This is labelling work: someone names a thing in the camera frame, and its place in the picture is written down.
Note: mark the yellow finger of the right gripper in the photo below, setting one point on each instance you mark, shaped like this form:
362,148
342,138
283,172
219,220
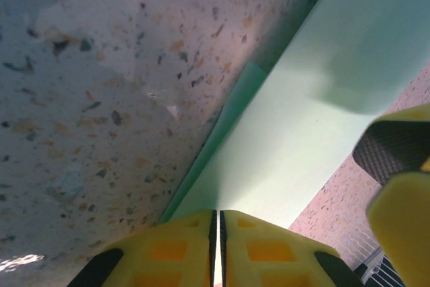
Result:
389,149
410,226

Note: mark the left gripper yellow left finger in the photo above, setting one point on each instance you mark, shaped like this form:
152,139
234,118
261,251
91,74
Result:
168,253

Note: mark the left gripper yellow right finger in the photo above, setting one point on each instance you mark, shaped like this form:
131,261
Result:
268,253

